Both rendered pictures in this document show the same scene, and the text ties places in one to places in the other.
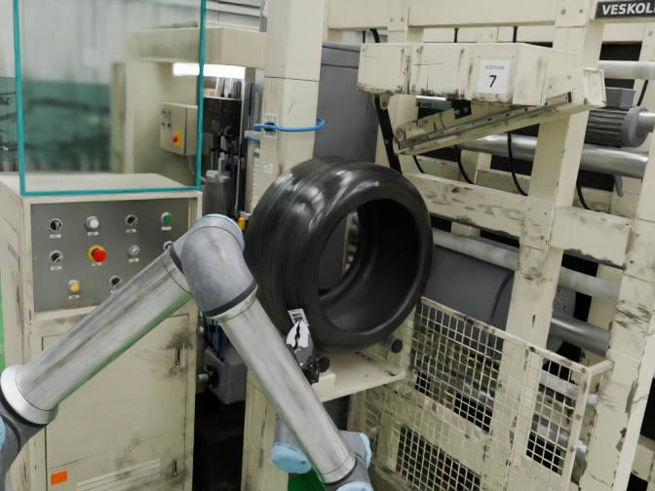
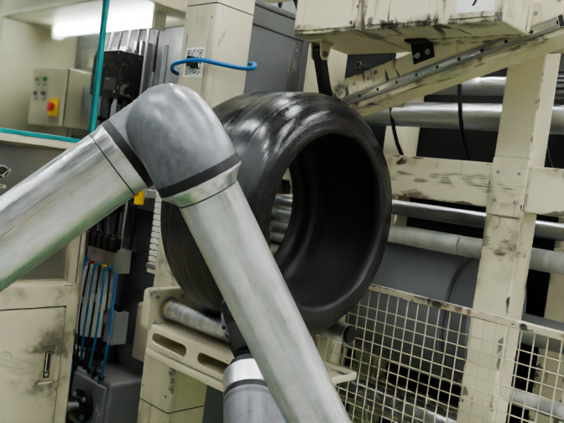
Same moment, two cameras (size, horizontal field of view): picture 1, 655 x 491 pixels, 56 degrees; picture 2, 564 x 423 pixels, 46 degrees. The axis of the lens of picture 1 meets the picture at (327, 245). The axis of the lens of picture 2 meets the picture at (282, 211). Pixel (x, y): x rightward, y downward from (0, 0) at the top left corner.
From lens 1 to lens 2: 49 cm
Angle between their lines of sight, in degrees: 14
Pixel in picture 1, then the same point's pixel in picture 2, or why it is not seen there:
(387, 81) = (335, 18)
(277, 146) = (201, 85)
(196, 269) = (159, 123)
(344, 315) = not seen: hidden behind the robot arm
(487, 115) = (456, 54)
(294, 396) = (286, 326)
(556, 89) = (542, 14)
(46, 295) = not seen: outside the picture
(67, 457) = not seen: outside the picture
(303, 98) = (236, 32)
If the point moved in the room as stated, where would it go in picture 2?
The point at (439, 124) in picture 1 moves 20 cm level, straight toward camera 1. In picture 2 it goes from (392, 72) to (405, 59)
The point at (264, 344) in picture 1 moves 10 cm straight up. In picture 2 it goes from (250, 242) to (259, 166)
